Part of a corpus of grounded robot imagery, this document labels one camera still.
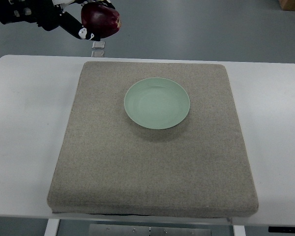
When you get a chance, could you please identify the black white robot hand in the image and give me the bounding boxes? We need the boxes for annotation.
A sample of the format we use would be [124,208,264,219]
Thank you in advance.
[35,0,115,42]

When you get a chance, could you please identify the dark red apple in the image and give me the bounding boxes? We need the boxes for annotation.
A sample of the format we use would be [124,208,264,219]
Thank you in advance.
[81,0,121,38]

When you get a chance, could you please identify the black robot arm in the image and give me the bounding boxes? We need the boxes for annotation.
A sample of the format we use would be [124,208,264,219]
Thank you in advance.
[0,0,59,31]

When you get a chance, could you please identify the upper metal floor plate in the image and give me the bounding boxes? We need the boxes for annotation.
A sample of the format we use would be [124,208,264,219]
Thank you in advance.
[92,41,105,50]

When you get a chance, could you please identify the metal floor plate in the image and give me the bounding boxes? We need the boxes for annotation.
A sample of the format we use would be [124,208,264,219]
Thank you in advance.
[91,50,105,58]
[92,41,105,50]

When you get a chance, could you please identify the lower metal floor plate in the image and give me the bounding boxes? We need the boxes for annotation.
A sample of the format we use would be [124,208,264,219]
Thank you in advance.
[91,50,105,58]

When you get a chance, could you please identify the light green plate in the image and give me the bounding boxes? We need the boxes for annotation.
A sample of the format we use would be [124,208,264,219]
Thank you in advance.
[124,78,191,130]

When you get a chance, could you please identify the beige fabric cushion mat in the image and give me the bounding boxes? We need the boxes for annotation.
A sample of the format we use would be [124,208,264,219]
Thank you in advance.
[47,61,259,218]

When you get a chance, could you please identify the white left table leg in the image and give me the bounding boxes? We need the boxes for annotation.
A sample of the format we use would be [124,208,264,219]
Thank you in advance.
[44,219,60,236]

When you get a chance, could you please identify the white table leg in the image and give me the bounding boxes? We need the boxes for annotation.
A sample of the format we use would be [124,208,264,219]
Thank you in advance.
[233,225,246,236]
[44,219,60,236]

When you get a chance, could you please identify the metal table crossbar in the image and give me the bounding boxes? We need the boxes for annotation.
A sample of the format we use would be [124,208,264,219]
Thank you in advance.
[88,224,212,236]

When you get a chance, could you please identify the cardboard box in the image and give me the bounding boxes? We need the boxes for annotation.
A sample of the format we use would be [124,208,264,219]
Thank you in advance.
[279,0,295,11]

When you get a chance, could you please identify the white right table leg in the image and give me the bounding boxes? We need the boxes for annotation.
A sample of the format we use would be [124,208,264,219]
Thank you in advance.
[233,225,246,236]

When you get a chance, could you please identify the black table control panel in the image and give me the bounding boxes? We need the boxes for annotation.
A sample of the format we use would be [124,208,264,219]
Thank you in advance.
[268,226,295,234]

